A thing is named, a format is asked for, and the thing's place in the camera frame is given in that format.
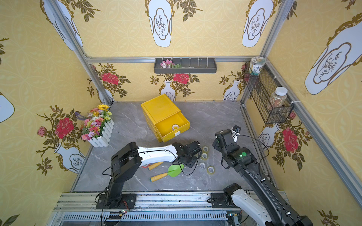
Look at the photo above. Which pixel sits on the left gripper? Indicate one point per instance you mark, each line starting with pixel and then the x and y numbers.
pixel 191 159

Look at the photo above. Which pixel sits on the clear tape roll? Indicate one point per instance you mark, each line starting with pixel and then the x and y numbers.
pixel 175 127
pixel 202 165

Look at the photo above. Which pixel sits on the yellow drawer cabinet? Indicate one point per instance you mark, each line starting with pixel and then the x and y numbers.
pixel 161 114

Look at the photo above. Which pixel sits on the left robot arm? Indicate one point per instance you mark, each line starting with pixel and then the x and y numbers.
pixel 126 162

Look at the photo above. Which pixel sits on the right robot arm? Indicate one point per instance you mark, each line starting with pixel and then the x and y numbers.
pixel 271 209

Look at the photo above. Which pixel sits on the green toy garden shovel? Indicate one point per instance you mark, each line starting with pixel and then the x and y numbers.
pixel 173 171

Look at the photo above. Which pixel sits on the blue toy garden fork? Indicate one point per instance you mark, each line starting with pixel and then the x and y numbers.
pixel 153 166

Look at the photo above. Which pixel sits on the white lid snack jar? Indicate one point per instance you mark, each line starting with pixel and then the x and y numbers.
pixel 277 98

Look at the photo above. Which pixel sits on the jar with patterned lid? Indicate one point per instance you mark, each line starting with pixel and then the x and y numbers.
pixel 256 65

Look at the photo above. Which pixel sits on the pink artificial flowers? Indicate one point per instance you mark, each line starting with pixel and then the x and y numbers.
pixel 169 64

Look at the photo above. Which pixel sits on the flower basket white fence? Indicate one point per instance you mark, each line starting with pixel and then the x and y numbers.
pixel 98 126

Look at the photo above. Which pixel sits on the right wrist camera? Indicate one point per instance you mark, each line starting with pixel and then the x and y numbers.
pixel 235 131

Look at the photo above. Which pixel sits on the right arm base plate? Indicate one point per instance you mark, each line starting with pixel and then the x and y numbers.
pixel 219 201

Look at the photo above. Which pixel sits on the black wire basket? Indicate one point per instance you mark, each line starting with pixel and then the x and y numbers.
pixel 262 88

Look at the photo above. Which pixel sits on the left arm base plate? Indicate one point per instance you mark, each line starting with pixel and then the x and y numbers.
pixel 125 201

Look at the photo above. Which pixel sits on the grey wall shelf tray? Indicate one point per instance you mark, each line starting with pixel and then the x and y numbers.
pixel 189 65

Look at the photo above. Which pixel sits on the aluminium rail frame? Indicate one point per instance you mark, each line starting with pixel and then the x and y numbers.
pixel 149 207

